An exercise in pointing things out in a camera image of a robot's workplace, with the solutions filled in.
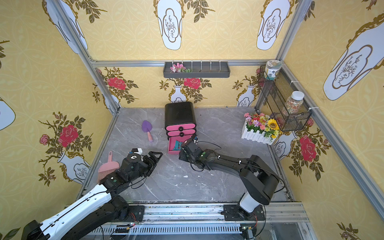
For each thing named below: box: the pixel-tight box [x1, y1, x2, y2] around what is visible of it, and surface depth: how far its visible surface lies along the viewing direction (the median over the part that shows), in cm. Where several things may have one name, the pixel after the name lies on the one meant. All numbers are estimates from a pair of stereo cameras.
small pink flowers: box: [170, 62, 191, 73], surface depth 89 cm
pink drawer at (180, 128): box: [166, 123, 196, 132], surface depth 92 cm
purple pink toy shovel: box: [141, 120, 153, 143], surface depth 112 cm
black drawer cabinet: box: [164, 101, 197, 151], surface depth 97 cm
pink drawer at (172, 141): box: [168, 135, 193, 155], surface depth 99 cm
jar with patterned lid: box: [264, 59, 283, 81], surface depth 87 cm
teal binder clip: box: [173, 140, 183, 151], surface depth 99 cm
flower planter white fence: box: [241, 112, 283, 146], surface depth 94 cm
